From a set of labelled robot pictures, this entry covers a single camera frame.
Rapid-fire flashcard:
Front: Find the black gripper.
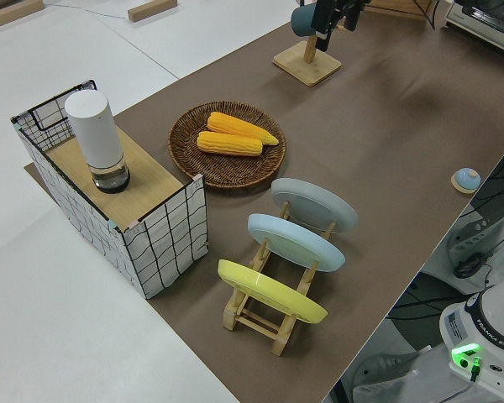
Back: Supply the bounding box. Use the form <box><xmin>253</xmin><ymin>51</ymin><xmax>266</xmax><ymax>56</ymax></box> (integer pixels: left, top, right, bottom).
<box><xmin>312</xmin><ymin>0</ymin><xmax>370</xmax><ymax>52</ymax></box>

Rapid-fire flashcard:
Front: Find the dark blue mug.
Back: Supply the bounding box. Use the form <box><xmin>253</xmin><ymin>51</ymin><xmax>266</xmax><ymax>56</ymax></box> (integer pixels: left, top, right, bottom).
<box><xmin>291</xmin><ymin>4</ymin><xmax>320</xmax><ymax>39</ymax></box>

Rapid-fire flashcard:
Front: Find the wooden mug rack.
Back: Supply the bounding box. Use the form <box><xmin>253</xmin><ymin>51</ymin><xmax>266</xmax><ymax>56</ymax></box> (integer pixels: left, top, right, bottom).
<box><xmin>272</xmin><ymin>23</ymin><xmax>348</xmax><ymax>88</ymax></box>

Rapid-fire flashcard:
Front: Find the brown table mat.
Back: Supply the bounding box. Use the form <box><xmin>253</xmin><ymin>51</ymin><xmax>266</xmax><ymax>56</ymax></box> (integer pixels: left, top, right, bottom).
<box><xmin>23</xmin><ymin>0</ymin><xmax>504</xmax><ymax>403</ymax></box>

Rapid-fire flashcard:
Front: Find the white toaster oven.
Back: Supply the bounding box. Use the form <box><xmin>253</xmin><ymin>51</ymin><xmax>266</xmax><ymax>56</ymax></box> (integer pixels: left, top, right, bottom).
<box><xmin>443</xmin><ymin>0</ymin><xmax>504</xmax><ymax>58</ymax></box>

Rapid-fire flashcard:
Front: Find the yellow corn cob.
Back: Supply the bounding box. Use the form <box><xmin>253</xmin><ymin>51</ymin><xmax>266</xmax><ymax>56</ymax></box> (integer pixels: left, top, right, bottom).
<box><xmin>197</xmin><ymin>130</ymin><xmax>264</xmax><ymax>158</ymax></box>
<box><xmin>207</xmin><ymin>111</ymin><xmax>281</xmax><ymax>147</ymax></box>

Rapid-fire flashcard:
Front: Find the brown wicker basket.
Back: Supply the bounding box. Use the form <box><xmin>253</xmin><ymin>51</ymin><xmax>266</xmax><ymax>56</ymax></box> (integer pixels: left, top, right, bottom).
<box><xmin>168</xmin><ymin>100</ymin><xmax>287</xmax><ymax>190</ymax></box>

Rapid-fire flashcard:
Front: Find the wooden block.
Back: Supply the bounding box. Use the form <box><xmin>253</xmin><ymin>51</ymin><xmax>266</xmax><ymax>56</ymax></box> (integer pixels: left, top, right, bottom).
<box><xmin>127</xmin><ymin>0</ymin><xmax>179</xmax><ymax>23</ymax></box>
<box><xmin>0</xmin><ymin>0</ymin><xmax>45</xmax><ymax>29</ymax></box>

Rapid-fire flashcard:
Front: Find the grey plate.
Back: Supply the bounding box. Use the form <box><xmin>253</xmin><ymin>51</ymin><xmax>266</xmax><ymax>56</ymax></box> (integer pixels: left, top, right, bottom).
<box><xmin>270</xmin><ymin>177</ymin><xmax>359</xmax><ymax>235</ymax></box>

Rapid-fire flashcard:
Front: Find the blue service bell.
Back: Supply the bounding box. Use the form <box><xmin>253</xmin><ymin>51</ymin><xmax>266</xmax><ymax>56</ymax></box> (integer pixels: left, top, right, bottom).
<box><xmin>451</xmin><ymin>167</ymin><xmax>482</xmax><ymax>195</ymax></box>

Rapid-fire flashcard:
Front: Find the light blue plate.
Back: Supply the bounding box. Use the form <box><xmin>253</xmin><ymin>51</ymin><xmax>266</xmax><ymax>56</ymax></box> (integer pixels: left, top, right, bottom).
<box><xmin>247</xmin><ymin>213</ymin><xmax>346</xmax><ymax>274</ymax></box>

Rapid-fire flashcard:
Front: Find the grid-patterned box with wooden top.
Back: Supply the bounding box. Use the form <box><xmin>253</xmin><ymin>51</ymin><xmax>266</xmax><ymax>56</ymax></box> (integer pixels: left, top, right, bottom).
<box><xmin>11</xmin><ymin>78</ymin><xmax>209</xmax><ymax>300</ymax></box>

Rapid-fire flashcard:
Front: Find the grey power strip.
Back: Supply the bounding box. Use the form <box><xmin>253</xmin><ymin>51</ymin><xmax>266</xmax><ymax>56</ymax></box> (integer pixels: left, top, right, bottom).
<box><xmin>447</xmin><ymin>209</ymin><xmax>504</xmax><ymax>264</ymax></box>
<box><xmin>348</xmin><ymin>348</ymin><xmax>425</xmax><ymax>403</ymax></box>

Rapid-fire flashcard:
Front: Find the white cylinder bottle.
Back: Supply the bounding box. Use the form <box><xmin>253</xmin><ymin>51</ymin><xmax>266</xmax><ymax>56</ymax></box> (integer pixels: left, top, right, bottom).
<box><xmin>64</xmin><ymin>91</ymin><xmax>132</xmax><ymax>195</ymax></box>

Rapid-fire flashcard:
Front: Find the yellow plate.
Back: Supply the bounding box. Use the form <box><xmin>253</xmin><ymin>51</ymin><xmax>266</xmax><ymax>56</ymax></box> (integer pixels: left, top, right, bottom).
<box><xmin>217</xmin><ymin>259</ymin><xmax>329</xmax><ymax>325</ymax></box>

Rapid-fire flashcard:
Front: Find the wooden plate rack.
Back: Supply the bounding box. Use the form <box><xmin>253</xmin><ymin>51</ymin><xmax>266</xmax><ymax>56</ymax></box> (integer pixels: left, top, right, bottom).
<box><xmin>223</xmin><ymin>200</ymin><xmax>339</xmax><ymax>357</ymax></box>

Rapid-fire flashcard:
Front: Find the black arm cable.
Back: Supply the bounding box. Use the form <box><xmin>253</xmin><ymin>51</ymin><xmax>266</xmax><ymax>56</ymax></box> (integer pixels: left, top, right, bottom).
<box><xmin>414</xmin><ymin>0</ymin><xmax>442</xmax><ymax>30</ymax></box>

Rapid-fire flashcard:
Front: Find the coiled black cable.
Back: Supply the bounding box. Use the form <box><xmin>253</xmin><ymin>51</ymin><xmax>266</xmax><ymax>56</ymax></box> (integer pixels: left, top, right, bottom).
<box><xmin>452</xmin><ymin>254</ymin><xmax>489</xmax><ymax>280</ymax></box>

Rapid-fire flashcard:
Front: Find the black wire basket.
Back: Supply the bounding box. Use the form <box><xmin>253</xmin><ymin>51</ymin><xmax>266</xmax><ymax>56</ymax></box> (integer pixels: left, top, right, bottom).
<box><xmin>27</xmin><ymin>78</ymin><xmax>98</xmax><ymax>151</ymax></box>

